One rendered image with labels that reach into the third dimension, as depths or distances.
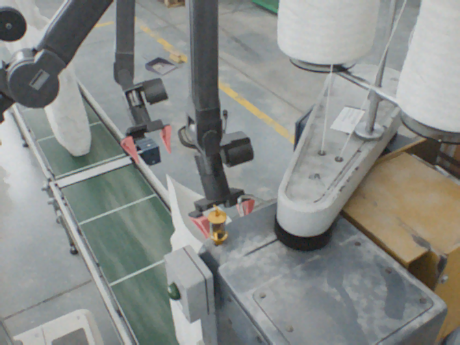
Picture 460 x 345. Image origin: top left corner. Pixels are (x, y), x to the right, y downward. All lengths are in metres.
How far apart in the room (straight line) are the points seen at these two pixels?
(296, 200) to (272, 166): 2.43
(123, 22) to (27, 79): 0.59
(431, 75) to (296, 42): 0.25
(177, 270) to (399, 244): 0.34
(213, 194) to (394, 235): 0.41
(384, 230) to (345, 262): 0.10
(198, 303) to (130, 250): 1.37
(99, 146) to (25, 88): 1.95
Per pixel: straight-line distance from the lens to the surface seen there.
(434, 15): 0.61
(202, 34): 0.87
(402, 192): 0.84
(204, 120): 0.92
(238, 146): 0.99
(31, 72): 0.80
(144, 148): 2.63
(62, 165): 2.66
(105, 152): 2.69
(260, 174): 3.02
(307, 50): 0.77
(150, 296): 1.88
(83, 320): 2.03
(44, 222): 2.93
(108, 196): 2.36
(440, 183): 0.89
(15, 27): 1.06
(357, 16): 0.76
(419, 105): 0.63
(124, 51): 1.33
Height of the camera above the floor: 1.85
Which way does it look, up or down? 38 degrees down
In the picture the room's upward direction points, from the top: 2 degrees counter-clockwise
